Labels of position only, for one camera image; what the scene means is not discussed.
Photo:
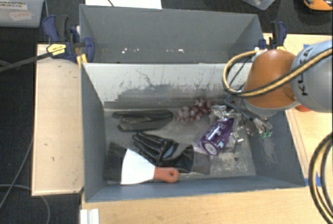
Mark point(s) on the black glove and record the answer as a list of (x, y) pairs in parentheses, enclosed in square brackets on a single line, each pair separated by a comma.
[(158, 149)]

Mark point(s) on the pale wood board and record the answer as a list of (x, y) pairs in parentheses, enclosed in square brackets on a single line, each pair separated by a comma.
[(57, 126)]

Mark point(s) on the grey metal bin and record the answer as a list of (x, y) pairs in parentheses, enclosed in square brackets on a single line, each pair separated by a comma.
[(166, 36)]

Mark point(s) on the purple toy grapes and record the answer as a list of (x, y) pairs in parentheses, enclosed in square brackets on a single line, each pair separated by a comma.
[(193, 112)]

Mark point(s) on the black stapler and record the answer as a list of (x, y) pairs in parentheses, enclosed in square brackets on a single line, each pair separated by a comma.
[(145, 119)]

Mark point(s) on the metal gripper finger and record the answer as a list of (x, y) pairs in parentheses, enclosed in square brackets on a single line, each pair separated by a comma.
[(236, 141), (219, 111)]

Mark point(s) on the purple can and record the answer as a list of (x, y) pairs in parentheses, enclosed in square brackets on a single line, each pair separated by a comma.
[(216, 136)]

